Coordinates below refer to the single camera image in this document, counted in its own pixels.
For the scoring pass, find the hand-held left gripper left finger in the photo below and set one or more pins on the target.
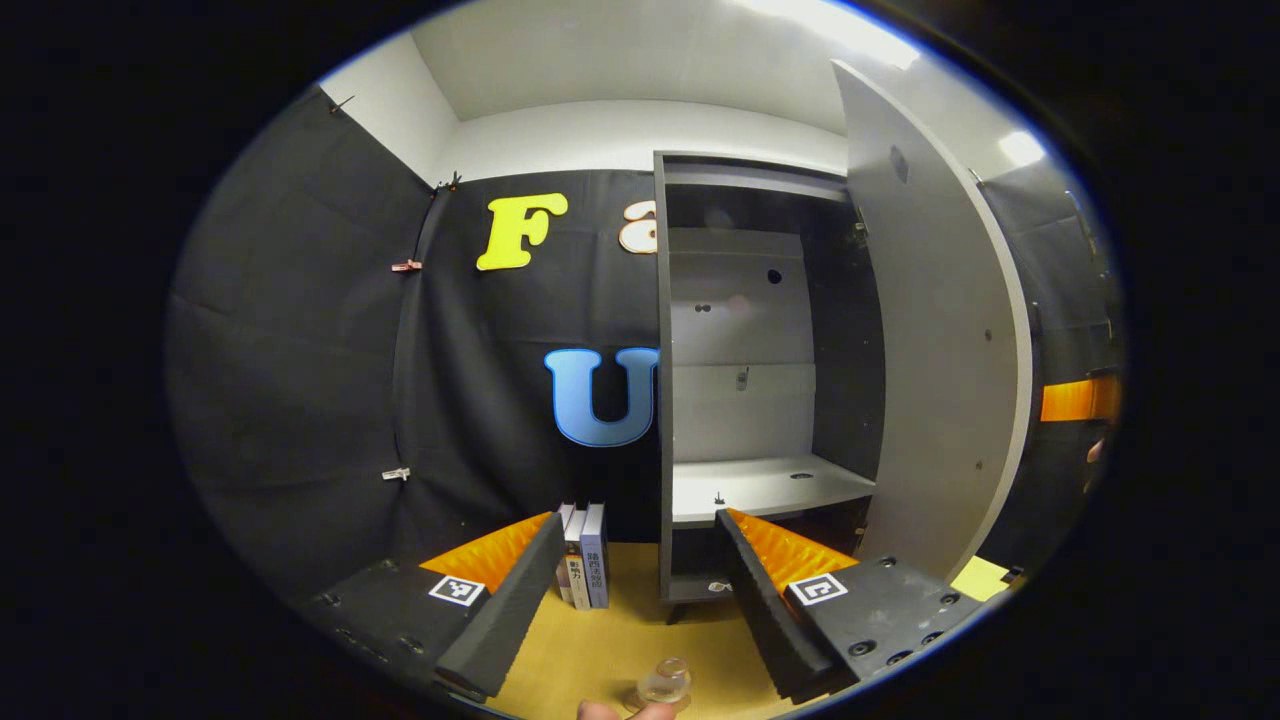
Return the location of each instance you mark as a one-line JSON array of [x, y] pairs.
[[520, 590]]

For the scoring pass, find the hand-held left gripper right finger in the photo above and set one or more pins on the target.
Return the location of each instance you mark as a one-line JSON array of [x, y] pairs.
[[755, 600]]

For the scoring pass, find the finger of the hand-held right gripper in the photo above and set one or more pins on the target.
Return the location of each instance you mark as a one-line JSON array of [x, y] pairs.
[[1075, 400]]

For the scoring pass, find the clear plastic bottle red label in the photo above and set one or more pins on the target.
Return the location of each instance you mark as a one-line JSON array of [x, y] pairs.
[[665, 683]]

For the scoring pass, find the grey cabinet door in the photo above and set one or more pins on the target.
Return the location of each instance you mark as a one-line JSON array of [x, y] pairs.
[[940, 350]]

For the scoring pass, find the round brown coaster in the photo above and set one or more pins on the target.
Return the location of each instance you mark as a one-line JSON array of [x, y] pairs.
[[629, 703]]

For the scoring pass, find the dark grey cabinet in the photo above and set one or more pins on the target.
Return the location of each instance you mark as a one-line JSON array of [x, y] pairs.
[[740, 300]]

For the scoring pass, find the white cabinet shelf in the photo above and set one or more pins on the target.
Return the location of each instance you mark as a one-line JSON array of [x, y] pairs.
[[760, 485]]

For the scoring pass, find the beige book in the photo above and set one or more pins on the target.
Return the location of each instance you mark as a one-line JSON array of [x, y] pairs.
[[577, 570]]

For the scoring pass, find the small ceiling light panel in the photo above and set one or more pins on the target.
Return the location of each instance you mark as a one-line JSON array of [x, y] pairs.
[[1021, 148]]

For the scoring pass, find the black backdrop cloth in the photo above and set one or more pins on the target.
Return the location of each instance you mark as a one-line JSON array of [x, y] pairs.
[[300, 380]]

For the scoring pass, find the black binder clip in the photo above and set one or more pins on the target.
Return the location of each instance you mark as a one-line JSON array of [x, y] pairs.
[[451, 181], [342, 103]]

